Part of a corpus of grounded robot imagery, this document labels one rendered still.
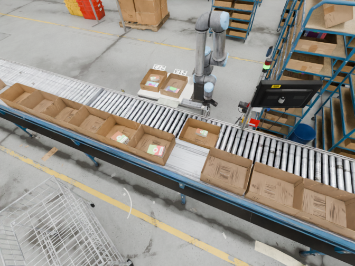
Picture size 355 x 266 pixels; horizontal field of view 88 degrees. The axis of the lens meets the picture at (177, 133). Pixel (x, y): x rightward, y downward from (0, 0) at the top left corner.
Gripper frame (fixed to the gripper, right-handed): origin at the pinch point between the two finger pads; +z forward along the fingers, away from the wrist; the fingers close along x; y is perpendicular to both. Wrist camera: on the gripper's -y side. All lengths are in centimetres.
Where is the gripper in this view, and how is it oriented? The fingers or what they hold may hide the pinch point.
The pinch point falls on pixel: (208, 109)
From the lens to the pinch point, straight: 215.2
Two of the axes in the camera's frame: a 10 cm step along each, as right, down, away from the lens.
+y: -9.1, -3.0, 2.7
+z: 0.9, 5.0, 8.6
